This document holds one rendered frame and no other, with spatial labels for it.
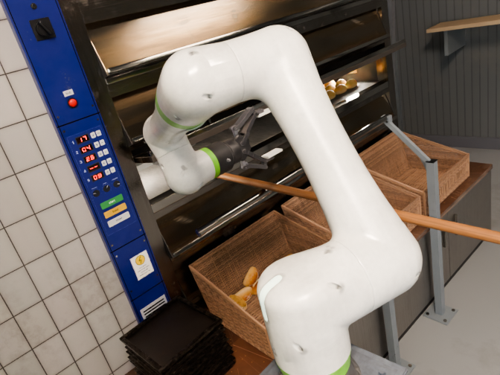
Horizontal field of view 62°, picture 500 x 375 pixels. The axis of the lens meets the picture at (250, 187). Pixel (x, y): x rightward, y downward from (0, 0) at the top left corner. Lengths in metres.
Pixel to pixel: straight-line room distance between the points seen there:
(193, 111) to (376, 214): 0.35
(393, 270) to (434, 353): 1.84
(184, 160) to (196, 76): 0.45
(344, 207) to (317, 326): 0.20
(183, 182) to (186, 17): 0.91
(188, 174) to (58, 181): 0.62
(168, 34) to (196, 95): 1.09
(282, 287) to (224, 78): 0.35
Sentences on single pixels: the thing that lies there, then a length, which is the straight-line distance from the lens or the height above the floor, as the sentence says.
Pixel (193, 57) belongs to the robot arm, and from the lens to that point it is 0.72.
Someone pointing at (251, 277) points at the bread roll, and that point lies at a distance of 2.00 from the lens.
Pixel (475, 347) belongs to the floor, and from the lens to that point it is 2.56.
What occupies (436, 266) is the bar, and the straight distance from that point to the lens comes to 2.50.
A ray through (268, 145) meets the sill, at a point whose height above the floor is 1.17.
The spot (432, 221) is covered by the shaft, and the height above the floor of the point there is 1.20.
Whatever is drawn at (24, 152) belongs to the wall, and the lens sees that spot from 1.57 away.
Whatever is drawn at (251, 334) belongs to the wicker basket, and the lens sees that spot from 1.77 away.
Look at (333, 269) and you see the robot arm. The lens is 0.65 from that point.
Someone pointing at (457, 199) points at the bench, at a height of 0.57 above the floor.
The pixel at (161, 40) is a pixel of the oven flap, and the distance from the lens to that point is 1.75.
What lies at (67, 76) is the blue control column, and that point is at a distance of 1.57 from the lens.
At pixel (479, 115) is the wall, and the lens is 4.74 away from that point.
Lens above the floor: 1.83
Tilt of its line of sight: 23 degrees down
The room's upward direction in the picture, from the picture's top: 14 degrees counter-clockwise
